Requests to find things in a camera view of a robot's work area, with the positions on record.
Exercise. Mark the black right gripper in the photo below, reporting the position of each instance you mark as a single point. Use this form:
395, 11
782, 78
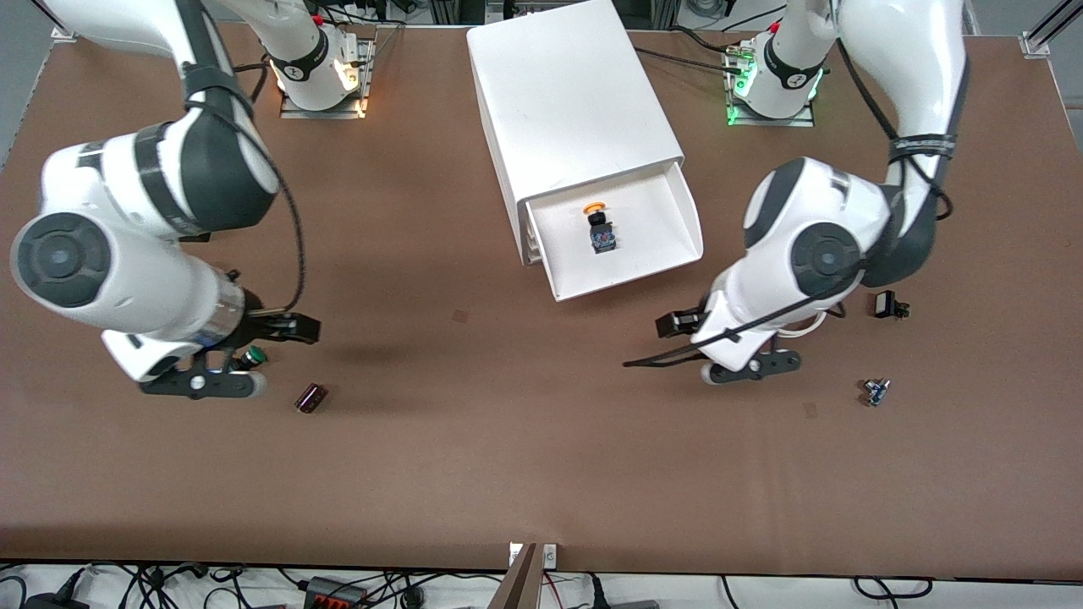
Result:
269, 326

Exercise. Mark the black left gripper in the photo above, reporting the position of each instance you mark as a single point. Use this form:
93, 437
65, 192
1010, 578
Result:
676, 323

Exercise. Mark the yellow push button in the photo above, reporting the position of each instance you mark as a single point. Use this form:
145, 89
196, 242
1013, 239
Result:
602, 235

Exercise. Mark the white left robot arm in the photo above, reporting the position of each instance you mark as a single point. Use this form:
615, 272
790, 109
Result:
812, 211

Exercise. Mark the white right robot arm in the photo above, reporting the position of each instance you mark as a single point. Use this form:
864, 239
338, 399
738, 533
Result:
110, 271

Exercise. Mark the green push button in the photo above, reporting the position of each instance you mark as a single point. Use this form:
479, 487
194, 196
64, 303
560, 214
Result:
255, 355

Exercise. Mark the purple capacitor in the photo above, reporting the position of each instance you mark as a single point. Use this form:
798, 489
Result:
310, 398

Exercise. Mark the white curved plastic piece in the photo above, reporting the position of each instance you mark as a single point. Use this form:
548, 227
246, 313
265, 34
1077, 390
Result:
810, 331

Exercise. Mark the small blue component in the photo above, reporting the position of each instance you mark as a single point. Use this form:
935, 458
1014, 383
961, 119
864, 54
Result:
876, 392

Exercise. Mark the small black component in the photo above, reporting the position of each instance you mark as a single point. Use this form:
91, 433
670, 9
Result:
886, 304

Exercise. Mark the black orange power strip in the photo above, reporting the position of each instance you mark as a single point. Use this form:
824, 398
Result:
334, 594

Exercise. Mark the black power adapter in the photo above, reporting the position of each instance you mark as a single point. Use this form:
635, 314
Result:
55, 602

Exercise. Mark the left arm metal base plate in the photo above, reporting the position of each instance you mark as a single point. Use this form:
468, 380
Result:
805, 118

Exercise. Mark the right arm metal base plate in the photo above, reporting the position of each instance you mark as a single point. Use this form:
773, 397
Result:
360, 85

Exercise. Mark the small white bracket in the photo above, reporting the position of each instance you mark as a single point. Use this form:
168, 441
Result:
549, 555
514, 554

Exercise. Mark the brown post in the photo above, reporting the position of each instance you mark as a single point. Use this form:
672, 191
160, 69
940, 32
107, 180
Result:
518, 584

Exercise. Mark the aluminium frame corner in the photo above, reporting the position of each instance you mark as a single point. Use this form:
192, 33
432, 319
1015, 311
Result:
61, 34
1036, 42

